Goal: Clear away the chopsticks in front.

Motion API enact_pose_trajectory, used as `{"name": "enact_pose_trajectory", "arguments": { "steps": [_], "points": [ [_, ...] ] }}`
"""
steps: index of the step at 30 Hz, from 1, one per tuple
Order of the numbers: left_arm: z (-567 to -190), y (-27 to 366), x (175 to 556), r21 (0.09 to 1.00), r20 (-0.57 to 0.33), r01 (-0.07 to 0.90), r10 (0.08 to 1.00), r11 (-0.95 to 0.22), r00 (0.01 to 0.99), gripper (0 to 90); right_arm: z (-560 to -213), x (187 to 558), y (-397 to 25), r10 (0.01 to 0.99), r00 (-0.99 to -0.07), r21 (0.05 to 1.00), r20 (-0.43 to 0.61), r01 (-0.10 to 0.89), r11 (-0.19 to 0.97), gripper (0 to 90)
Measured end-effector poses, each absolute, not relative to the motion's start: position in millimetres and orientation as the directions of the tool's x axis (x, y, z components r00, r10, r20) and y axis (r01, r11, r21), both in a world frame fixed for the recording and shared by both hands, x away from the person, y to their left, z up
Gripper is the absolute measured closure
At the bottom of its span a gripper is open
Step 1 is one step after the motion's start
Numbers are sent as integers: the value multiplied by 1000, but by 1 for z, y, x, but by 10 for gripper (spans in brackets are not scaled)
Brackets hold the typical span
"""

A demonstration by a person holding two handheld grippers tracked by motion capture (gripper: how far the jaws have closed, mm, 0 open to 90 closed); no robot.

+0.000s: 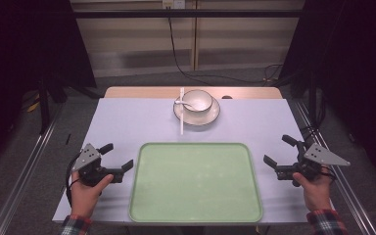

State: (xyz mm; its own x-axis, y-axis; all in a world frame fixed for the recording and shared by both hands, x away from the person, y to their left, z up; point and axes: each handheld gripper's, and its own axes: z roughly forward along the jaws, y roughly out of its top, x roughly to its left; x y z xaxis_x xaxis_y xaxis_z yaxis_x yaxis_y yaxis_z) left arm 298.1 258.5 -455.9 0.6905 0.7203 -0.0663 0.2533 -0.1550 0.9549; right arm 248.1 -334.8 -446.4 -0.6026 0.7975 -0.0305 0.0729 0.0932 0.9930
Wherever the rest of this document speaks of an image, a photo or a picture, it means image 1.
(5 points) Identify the dark curtain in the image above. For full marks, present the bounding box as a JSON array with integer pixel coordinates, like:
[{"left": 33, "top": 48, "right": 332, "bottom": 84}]
[
  {"left": 0, "top": 0, "right": 97, "bottom": 174},
  {"left": 278, "top": 0, "right": 376, "bottom": 187}
]

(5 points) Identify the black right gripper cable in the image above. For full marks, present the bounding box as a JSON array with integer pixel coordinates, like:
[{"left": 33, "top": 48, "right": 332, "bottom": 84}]
[{"left": 319, "top": 165, "right": 338, "bottom": 183}]

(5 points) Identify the black horizontal bar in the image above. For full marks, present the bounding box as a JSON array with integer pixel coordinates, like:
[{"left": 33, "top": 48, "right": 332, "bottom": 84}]
[{"left": 72, "top": 9, "right": 303, "bottom": 20}]

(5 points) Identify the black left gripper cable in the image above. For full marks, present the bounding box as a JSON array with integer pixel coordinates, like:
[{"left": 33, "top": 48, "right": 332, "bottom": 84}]
[{"left": 65, "top": 152, "right": 83, "bottom": 209}]

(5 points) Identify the white ceramic plate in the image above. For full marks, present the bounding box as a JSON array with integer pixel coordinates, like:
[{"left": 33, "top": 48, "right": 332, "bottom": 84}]
[{"left": 172, "top": 94, "right": 221, "bottom": 127}]

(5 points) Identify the aluminium floor rail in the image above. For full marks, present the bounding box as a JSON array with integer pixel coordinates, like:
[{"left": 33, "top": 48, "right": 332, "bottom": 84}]
[
  {"left": 295, "top": 99, "right": 376, "bottom": 235},
  {"left": 0, "top": 104, "right": 64, "bottom": 235}
]

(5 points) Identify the yellow floor item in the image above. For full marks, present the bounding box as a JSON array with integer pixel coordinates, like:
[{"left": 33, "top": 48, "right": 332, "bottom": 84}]
[{"left": 25, "top": 94, "right": 42, "bottom": 114}]

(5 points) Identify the wooden vertical post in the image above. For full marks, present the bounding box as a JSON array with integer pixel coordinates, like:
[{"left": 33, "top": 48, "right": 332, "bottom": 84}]
[{"left": 190, "top": 0, "right": 200, "bottom": 71}]

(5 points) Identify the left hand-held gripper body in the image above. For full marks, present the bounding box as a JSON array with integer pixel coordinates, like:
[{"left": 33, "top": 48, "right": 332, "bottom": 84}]
[{"left": 72, "top": 143, "right": 124, "bottom": 187}]

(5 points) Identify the black metal stand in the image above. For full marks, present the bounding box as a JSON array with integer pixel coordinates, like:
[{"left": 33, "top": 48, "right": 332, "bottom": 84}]
[
  {"left": 37, "top": 77, "right": 52, "bottom": 135},
  {"left": 307, "top": 71, "right": 319, "bottom": 128}
]

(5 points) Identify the black wall power cable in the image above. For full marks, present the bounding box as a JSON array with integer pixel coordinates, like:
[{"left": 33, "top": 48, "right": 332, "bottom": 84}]
[{"left": 166, "top": 16, "right": 283, "bottom": 86}]

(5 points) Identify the light green plastic tray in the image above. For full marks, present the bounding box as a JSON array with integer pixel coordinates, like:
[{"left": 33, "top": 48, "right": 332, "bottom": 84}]
[{"left": 127, "top": 142, "right": 264, "bottom": 224}]

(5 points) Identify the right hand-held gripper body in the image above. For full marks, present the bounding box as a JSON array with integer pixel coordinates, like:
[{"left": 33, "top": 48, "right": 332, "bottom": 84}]
[{"left": 275, "top": 141, "right": 352, "bottom": 180}]

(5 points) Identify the white ceramic bowl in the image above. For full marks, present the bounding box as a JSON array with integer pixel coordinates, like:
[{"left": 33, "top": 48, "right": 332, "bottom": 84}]
[{"left": 181, "top": 89, "right": 213, "bottom": 114}]

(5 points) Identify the person's left hand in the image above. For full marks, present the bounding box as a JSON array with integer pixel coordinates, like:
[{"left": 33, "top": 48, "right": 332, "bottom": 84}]
[{"left": 70, "top": 171, "right": 115, "bottom": 217}]

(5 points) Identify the white wall socket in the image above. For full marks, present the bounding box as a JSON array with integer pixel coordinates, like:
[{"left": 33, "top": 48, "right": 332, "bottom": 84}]
[{"left": 162, "top": 0, "right": 186, "bottom": 10}]

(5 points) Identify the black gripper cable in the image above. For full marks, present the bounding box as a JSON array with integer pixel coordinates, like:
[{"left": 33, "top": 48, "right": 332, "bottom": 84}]
[
  {"left": 319, "top": 165, "right": 338, "bottom": 183},
  {"left": 65, "top": 152, "right": 83, "bottom": 209}
]

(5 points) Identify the pale lilac table mat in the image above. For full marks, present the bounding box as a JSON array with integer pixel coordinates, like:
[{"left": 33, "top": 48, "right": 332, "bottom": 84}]
[{"left": 52, "top": 97, "right": 336, "bottom": 226}]

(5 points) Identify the person's right hand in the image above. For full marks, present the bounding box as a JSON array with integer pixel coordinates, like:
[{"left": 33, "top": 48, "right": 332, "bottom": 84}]
[{"left": 292, "top": 167, "right": 334, "bottom": 212}]

